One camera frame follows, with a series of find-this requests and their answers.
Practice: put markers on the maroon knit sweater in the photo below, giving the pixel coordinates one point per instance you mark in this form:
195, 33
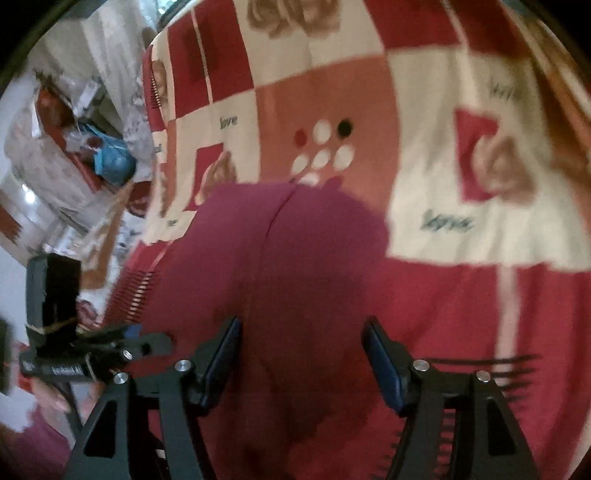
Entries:
303, 268

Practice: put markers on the maroon sleeved forearm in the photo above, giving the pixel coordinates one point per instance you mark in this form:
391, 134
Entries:
38, 452

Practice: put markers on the orange patterned quilt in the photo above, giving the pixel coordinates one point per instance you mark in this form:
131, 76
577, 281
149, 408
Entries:
95, 250

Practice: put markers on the grey floral bedsheet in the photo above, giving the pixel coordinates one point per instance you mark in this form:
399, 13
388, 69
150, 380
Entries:
118, 34

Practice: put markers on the red cream patterned blanket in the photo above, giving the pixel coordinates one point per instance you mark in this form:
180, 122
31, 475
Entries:
461, 124

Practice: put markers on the blue plastic bag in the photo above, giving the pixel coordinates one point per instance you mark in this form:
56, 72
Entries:
113, 161

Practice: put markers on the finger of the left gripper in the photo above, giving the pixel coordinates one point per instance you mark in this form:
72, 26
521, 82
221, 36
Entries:
132, 330

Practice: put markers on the person's left hand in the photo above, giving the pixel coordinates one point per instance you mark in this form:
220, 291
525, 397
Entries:
53, 405

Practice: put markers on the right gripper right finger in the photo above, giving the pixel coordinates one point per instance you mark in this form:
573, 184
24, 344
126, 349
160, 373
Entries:
456, 425

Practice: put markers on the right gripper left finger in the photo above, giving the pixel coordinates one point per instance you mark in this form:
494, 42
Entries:
147, 428

